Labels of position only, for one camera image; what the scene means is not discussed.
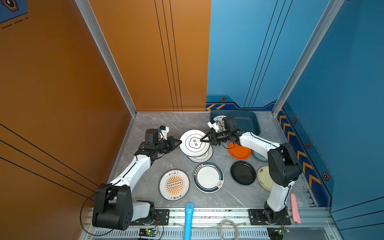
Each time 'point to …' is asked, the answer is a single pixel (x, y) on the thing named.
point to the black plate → (243, 172)
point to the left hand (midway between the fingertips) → (182, 140)
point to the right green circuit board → (277, 233)
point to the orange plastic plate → (238, 152)
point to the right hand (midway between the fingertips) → (201, 141)
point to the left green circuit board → (149, 232)
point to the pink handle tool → (295, 212)
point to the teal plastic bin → (246, 120)
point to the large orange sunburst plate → (174, 185)
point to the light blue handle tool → (188, 214)
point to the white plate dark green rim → (208, 177)
